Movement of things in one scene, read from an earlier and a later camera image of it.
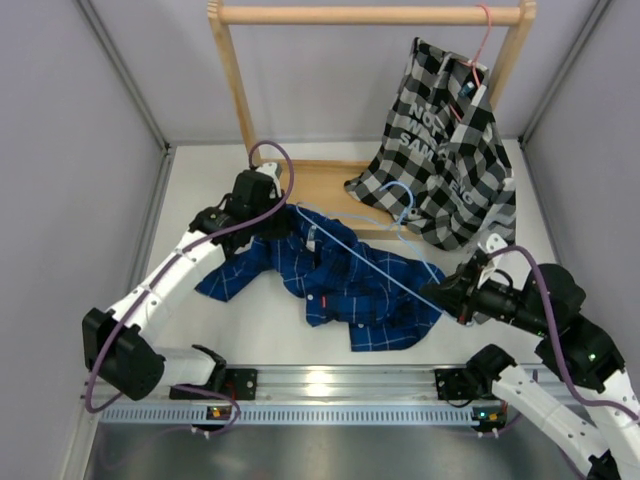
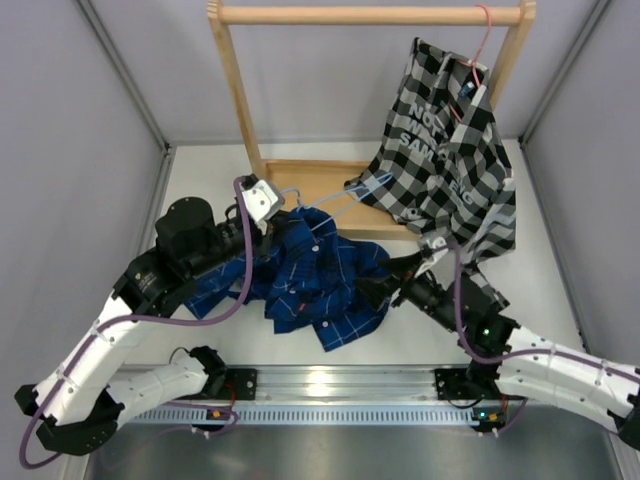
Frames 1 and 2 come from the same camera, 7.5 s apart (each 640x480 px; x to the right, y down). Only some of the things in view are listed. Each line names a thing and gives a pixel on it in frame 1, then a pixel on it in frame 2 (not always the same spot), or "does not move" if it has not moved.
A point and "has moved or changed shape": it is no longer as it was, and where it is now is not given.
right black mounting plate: (454, 384) does not move
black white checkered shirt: (443, 170) does not move
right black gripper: (452, 294) to (377, 292)
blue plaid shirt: (340, 280) has moved or changed shape
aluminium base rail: (350, 385) does not move
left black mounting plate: (241, 383) does not move
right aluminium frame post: (557, 81) does not move
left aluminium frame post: (137, 93) does not move
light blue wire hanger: (375, 270) to (300, 206)
